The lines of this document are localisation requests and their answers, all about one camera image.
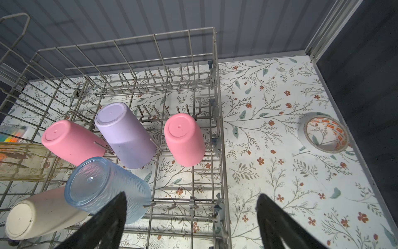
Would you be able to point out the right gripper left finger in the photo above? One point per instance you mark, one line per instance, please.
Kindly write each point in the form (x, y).
(104, 230)

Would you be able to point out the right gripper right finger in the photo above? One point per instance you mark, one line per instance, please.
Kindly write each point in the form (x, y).
(278, 229)

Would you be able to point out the clear blue cup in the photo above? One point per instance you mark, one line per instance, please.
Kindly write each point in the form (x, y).
(96, 181)

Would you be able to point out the beige cup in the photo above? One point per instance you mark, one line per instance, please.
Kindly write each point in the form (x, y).
(42, 214)

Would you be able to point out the pink cup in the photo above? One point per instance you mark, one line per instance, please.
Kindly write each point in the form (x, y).
(184, 139)
(72, 142)

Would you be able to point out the lilac cup front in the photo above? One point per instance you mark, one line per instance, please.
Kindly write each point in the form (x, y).
(125, 134)

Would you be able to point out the clear amber glass cup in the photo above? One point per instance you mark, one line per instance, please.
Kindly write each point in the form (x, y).
(30, 162)

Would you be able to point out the small patterned dish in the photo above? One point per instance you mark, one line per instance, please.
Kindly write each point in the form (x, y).
(322, 135)

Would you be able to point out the coloured marker pack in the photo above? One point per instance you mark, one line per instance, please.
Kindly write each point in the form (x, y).
(13, 134)

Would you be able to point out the grey wire dish rack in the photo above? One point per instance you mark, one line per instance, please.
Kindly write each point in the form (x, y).
(140, 115)

